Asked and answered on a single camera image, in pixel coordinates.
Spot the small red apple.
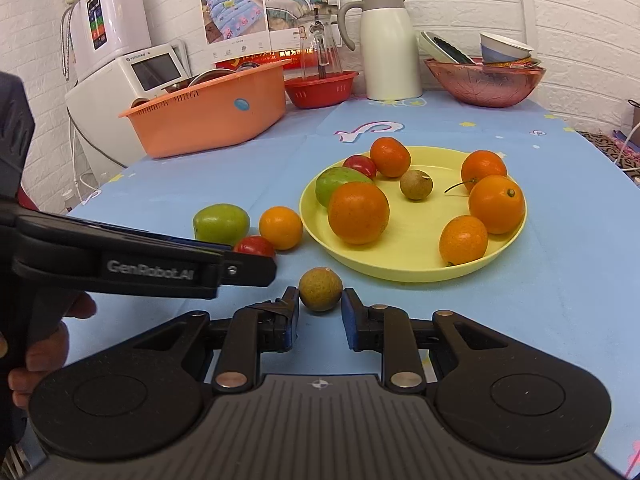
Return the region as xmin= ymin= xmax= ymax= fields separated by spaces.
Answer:
xmin=343 ymin=155 xmax=378 ymax=180

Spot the bedding poster calendar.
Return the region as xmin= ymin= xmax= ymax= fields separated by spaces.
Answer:
xmin=201 ymin=0 xmax=340 ymax=66

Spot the yellow tangerine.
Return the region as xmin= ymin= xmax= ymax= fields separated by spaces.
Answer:
xmin=258 ymin=206 xmax=304 ymax=252

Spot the green apple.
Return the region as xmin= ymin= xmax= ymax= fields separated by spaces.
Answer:
xmin=192 ymin=204 xmax=250 ymax=246

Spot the orange plastic basket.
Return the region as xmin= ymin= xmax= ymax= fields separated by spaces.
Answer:
xmin=122 ymin=61 xmax=286 ymax=158

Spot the small orange tangerine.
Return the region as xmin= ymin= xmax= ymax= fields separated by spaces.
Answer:
xmin=439 ymin=216 xmax=488 ymax=266

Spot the white thermos jug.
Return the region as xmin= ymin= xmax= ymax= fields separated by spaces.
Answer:
xmin=337 ymin=0 xmax=423 ymax=101

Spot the green mango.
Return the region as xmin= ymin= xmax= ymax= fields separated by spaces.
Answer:
xmin=314 ymin=167 xmax=372 ymax=208

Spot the blue patterned tablecloth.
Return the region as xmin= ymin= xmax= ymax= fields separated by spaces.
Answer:
xmin=75 ymin=93 xmax=639 ymax=476

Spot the glass cup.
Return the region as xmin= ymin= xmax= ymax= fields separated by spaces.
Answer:
xmin=298 ymin=9 xmax=343 ymax=80

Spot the white blue ceramic bowl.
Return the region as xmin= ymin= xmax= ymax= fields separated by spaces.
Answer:
xmin=480 ymin=32 xmax=533 ymax=64

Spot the white dish in bowl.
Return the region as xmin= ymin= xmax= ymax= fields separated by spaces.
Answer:
xmin=416 ymin=32 xmax=474 ymax=64

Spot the brown kiwi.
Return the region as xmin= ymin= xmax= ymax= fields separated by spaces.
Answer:
xmin=298 ymin=268 xmax=343 ymax=313
xmin=399 ymin=169 xmax=434 ymax=202

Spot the pink glass bowl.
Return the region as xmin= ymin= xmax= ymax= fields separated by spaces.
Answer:
xmin=424 ymin=58 xmax=546 ymax=108

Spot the red apple front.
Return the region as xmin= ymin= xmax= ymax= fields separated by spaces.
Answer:
xmin=233 ymin=235 xmax=276 ymax=259

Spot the person left hand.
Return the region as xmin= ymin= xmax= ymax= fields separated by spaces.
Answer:
xmin=8 ymin=321 xmax=70 ymax=410

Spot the large orange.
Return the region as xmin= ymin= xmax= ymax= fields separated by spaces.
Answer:
xmin=328 ymin=182 xmax=390 ymax=245

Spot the white water purifier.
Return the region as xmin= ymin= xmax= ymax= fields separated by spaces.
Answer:
xmin=65 ymin=40 xmax=191 ymax=184

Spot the white wall water heater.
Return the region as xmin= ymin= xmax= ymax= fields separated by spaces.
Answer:
xmin=70 ymin=0 xmax=152 ymax=81

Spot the yellow plastic plate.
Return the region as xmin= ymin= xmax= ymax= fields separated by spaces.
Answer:
xmin=299 ymin=146 xmax=525 ymax=284

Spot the red plastic basket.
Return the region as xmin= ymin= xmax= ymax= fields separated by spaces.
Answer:
xmin=284 ymin=70 xmax=359 ymax=110

